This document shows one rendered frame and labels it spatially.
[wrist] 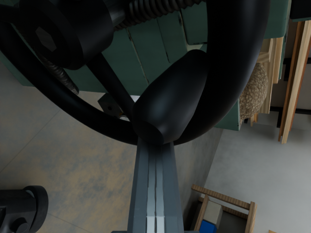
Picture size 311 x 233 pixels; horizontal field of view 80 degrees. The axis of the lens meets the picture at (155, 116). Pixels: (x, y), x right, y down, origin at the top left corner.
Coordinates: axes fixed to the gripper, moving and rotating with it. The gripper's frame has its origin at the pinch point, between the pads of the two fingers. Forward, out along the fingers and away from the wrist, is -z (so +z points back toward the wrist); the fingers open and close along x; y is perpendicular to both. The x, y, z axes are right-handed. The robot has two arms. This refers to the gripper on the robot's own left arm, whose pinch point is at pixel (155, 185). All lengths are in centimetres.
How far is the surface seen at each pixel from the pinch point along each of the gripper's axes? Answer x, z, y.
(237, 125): 16.5, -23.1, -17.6
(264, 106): 29, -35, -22
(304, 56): 166, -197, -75
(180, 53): 2.9, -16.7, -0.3
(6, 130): -64, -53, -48
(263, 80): 20.9, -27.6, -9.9
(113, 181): -32, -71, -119
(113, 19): -3.9, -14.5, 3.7
